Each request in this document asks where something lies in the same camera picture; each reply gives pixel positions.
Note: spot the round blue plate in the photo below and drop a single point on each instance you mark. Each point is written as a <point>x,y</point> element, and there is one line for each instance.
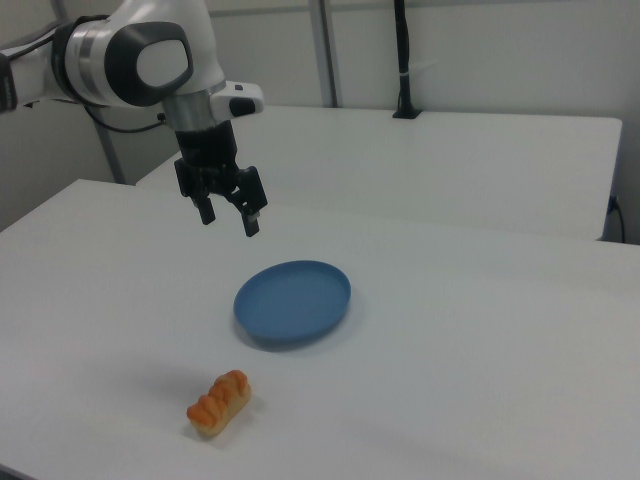
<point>292,307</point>

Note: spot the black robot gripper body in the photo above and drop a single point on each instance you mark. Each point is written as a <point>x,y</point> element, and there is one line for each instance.
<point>207,150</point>

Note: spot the black camera pole with clamp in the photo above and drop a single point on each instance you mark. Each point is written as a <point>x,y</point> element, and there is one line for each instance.
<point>404,55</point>

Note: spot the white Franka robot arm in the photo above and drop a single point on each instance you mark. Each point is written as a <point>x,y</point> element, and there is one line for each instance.
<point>130,55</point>

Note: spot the braided golden bread roll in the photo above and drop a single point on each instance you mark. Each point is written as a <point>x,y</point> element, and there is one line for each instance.
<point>220,405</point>

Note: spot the grey metal frame post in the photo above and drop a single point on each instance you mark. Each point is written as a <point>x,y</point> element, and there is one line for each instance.
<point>112,155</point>

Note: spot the white adjacent table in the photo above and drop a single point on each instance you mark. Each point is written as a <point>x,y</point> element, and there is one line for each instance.
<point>400,165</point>

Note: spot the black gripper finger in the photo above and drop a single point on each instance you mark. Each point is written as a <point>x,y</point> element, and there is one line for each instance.
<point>206,212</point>
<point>252,195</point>

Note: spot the grey wall partition strip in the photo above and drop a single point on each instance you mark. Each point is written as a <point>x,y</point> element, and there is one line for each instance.
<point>330,50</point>

